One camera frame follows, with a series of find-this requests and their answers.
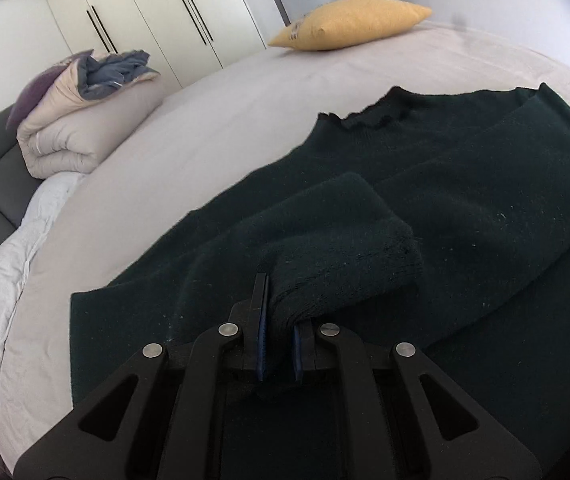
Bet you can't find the dark green sweater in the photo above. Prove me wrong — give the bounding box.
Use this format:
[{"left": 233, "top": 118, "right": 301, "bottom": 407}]
[{"left": 69, "top": 82, "right": 570, "bottom": 480}]

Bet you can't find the cream wardrobe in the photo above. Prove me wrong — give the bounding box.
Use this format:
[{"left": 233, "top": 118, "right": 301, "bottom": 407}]
[{"left": 45, "top": 0, "right": 296, "bottom": 88}]

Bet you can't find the yellow pillow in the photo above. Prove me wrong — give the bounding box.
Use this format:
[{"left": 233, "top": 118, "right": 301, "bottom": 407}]
[{"left": 267, "top": 0, "right": 433, "bottom": 52}]

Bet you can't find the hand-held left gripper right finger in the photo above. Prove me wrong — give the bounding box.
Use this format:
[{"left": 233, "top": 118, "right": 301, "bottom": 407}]
[{"left": 292, "top": 320, "right": 543, "bottom": 480}]

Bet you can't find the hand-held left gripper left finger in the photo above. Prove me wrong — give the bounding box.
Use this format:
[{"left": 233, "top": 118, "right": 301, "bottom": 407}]
[{"left": 13, "top": 272, "right": 271, "bottom": 480}]

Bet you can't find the folded beige and blue duvet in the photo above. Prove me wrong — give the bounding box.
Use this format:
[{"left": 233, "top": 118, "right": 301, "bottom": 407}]
[{"left": 16, "top": 49, "right": 168, "bottom": 180}]

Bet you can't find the bed with beige sheet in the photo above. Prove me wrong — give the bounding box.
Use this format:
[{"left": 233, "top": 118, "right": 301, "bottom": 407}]
[{"left": 0, "top": 20, "right": 570, "bottom": 471}]

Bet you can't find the purple pillow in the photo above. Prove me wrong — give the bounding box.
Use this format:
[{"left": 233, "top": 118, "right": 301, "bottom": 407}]
[{"left": 6, "top": 51, "right": 93, "bottom": 131}]

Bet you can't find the white pillow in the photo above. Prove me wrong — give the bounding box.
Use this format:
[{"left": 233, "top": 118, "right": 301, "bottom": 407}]
[{"left": 0, "top": 172, "right": 86, "bottom": 421}]

